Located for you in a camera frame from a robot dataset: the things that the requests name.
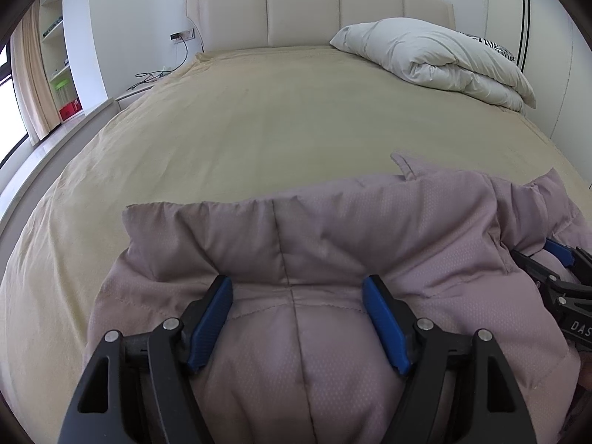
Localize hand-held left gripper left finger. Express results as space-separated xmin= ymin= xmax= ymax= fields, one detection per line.
xmin=60 ymin=275 xmax=234 ymax=444

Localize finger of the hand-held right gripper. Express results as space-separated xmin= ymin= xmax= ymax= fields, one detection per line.
xmin=545 ymin=239 xmax=592 ymax=284
xmin=510 ymin=249 xmax=592 ymax=316

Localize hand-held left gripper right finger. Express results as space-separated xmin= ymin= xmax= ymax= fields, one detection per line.
xmin=362 ymin=275 xmax=539 ymax=444

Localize mauve hooded puffer coat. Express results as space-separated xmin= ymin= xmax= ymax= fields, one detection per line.
xmin=85 ymin=152 xmax=592 ymax=444

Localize bed with beige sheet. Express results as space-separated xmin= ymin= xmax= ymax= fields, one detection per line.
xmin=0 ymin=44 xmax=592 ymax=444

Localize zebra print pillow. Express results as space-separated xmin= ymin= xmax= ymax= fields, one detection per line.
xmin=455 ymin=31 xmax=516 ymax=62

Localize white wardrobe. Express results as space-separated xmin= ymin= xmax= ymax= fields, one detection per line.
xmin=485 ymin=0 xmax=592 ymax=149

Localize white window sill bench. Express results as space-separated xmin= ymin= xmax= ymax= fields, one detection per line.
xmin=0 ymin=97 xmax=116 ymax=241

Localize white nightstand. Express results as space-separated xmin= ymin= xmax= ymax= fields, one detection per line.
xmin=115 ymin=84 xmax=160 ymax=109

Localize white folded duvet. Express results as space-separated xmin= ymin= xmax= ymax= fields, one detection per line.
xmin=329 ymin=17 xmax=537 ymax=112

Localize red box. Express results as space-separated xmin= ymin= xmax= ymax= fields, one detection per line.
xmin=58 ymin=99 xmax=83 ymax=121

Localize black framed window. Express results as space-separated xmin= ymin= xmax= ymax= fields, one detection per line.
xmin=0 ymin=41 xmax=28 ymax=162

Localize beige curtain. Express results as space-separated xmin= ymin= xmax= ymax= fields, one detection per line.
xmin=10 ymin=7 xmax=51 ymax=142

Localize beige upholstered headboard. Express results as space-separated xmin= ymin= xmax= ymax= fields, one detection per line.
xmin=186 ymin=0 xmax=456 ymax=54

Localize black charging cable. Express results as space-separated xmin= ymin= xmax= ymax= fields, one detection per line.
xmin=127 ymin=37 xmax=188 ymax=91

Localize white wall shelf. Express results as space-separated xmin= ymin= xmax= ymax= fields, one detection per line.
xmin=39 ymin=0 xmax=86 ymax=123

